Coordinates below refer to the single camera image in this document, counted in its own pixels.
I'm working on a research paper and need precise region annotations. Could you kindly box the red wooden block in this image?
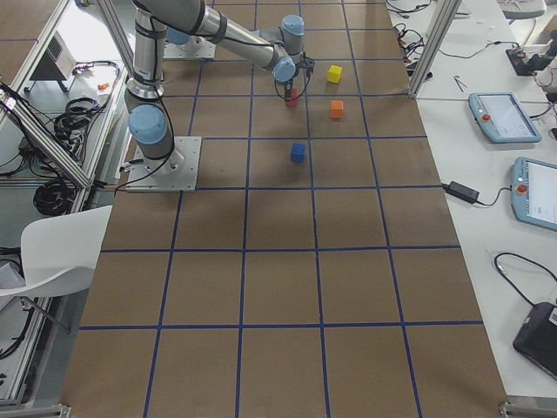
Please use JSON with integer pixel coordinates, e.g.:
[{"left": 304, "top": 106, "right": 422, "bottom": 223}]
[{"left": 284, "top": 89, "right": 298, "bottom": 107}]

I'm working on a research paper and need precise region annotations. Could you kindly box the black cable on desk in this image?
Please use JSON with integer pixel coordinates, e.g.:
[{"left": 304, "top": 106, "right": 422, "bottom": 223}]
[{"left": 493, "top": 252, "right": 557, "bottom": 307}]

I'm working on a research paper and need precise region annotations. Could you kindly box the black power adapter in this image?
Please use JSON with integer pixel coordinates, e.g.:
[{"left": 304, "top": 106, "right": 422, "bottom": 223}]
[{"left": 442, "top": 181, "right": 480, "bottom": 204}]

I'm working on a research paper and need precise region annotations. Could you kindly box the lower teach pendant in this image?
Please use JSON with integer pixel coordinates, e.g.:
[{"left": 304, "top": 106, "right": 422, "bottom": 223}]
[{"left": 511, "top": 157, "right": 556, "bottom": 231}]

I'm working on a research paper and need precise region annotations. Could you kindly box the black coiled cable bundle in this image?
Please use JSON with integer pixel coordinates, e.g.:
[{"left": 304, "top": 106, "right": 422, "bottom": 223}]
[{"left": 33, "top": 179, "right": 79, "bottom": 217}]

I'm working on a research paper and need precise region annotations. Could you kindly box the black laptop bag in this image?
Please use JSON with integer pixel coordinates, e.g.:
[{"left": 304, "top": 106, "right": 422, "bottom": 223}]
[{"left": 513, "top": 302, "right": 556, "bottom": 379}]

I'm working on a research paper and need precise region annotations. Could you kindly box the teach pendant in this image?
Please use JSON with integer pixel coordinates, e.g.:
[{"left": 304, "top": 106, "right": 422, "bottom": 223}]
[
  {"left": 467, "top": 92, "right": 541, "bottom": 144},
  {"left": 511, "top": 157, "right": 556, "bottom": 231}
]

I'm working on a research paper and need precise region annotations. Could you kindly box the aluminium frame post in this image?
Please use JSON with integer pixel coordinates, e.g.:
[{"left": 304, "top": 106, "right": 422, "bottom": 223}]
[{"left": 408, "top": 0, "right": 461, "bottom": 98}]

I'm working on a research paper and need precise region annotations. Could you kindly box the white chair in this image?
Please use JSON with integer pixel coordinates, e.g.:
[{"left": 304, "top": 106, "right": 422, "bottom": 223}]
[{"left": 1, "top": 206, "right": 112, "bottom": 298}]

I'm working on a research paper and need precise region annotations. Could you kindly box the yellow wooden block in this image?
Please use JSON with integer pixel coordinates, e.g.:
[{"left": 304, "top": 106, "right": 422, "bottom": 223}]
[{"left": 326, "top": 64, "right": 343, "bottom": 84}]

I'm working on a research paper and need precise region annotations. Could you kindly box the orange wooden block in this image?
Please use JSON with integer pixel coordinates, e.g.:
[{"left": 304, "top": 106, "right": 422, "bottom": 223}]
[{"left": 329, "top": 100, "right": 345, "bottom": 119}]

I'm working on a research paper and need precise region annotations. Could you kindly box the grey electronics box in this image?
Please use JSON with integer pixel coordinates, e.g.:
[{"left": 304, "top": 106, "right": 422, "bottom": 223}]
[{"left": 30, "top": 31, "right": 77, "bottom": 92}]

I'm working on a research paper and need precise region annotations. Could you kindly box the upper teach pendant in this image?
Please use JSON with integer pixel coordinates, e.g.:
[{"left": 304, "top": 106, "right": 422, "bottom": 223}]
[{"left": 467, "top": 92, "right": 541, "bottom": 144}]

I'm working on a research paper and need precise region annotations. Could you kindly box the blue wooden block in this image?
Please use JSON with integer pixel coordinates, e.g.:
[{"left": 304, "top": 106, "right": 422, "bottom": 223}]
[{"left": 290, "top": 143, "right": 306, "bottom": 164}]

